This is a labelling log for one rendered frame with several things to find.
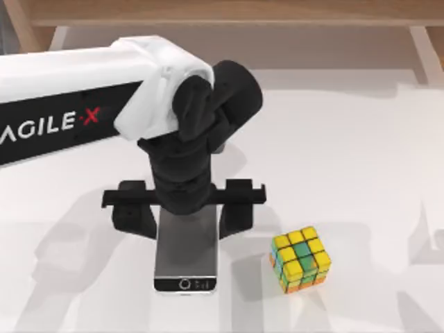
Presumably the open wooden shelf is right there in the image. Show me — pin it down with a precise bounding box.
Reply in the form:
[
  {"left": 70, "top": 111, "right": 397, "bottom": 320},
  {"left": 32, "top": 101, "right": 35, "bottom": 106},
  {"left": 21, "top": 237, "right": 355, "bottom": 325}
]
[{"left": 0, "top": 0, "right": 444, "bottom": 85}]

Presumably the yellow and green puzzle cube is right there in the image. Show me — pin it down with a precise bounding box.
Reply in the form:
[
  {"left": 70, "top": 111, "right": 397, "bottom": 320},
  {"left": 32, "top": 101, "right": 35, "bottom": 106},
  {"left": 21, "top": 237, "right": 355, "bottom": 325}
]
[{"left": 269, "top": 225, "right": 332, "bottom": 295}]

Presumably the black and silver smartphone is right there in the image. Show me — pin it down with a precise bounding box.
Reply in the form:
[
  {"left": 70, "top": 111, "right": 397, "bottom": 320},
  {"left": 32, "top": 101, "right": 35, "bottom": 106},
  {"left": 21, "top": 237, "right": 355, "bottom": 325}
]
[{"left": 153, "top": 203, "right": 221, "bottom": 296}]

